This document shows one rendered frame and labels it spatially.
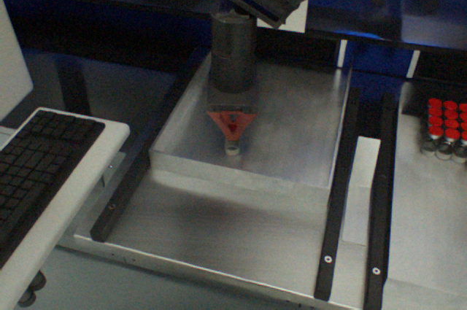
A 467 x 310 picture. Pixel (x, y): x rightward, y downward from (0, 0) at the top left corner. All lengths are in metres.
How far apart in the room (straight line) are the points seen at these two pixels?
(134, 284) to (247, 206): 1.02
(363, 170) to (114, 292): 1.11
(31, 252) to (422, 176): 0.57
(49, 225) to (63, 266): 0.96
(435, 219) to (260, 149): 0.26
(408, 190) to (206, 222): 0.29
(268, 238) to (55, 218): 0.34
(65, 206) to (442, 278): 0.55
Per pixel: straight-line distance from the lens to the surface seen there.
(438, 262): 0.65
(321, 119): 0.79
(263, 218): 0.64
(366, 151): 0.69
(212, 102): 0.59
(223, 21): 0.55
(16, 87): 1.00
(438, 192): 0.72
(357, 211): 0.66
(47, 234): 0.76
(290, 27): 0.79
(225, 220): 0.63
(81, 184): 0.81
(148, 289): 1.61
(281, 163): 0.70
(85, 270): 1.69
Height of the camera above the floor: 1.39
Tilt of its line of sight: 42 degrees down
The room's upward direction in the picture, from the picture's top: straight up
